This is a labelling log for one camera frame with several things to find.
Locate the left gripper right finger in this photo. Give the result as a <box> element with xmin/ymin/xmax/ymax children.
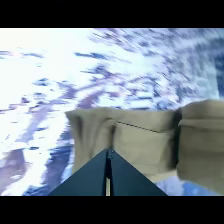
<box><xmin>109</xmin><ymin>149</ymin><xmax>168</xmax><ymax>197</ymax></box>

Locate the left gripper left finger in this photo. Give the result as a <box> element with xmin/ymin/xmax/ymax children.
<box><xmin>48</xmin><ymin>148</ymin><xmax>109</xmax><ymax>197</ymax></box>

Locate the khaki garment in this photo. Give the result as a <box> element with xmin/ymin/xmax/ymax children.
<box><xmin>65</xmin><ymin>99</ymin><xmax>224</xmax><ymax>196</ymax></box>

